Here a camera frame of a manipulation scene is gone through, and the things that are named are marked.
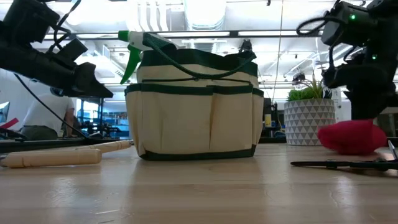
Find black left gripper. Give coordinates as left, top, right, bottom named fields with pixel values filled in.
left=0, top=40, right=114, bottom=99

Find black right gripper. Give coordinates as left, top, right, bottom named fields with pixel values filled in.
left=322, top=52, right=398, bottom=121

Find red gardening gloves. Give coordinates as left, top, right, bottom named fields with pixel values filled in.
left=317, top=119, right=388, bottom=156

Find black tool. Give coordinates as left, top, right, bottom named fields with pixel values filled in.
left=290, top=139, right=398, bottom=172

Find wooden-handled hand rake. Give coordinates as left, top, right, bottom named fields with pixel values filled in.
left=76, top=139, right=134, bottom=154

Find white green spray bottle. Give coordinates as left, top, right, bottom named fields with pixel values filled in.
left=118, top=30, right=184, bottom=85

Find wooden-handled garden trowel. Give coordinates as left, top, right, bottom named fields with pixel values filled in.
left=0, top=148, right=103, bottom=169

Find beige green gardening bag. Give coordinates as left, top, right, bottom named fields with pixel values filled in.
left=124, top=32, right=264, bottom=162

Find person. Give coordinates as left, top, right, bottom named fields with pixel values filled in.
left=20, top=86, right=76, bottom=141

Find potted succulent triangle-pattern pot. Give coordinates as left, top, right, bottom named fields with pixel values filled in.
left=283, top=70, right=336, bottom=146

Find black ceiling spotlight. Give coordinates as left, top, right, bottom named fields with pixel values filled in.
left=291, top=72, right=307, bottom=85

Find red flat item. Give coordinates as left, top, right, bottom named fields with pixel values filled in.
left=0, top=118, right=19, bottom=130

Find computer monitor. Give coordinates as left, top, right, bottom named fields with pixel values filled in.
left=0, top=101, right=10, bottom=124

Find black crossbar with lights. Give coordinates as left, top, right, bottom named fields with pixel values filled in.
left=43, top=29, right=324, bottom=40

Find black vertical post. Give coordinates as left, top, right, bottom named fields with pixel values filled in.
left=99, top=98, right=106, bottom=138

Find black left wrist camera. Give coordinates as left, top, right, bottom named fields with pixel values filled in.
left=46, top=37, right=89, bottom=63

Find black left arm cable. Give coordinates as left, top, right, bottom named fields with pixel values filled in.
left=14, top=73, right=91, bottom=139

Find black metal table frame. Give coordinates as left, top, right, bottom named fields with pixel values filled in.
left=0, top=136, right=125, bottom=154

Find black overhead camera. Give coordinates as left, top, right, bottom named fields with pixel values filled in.
left=238, top=39, right=253, bottom=52

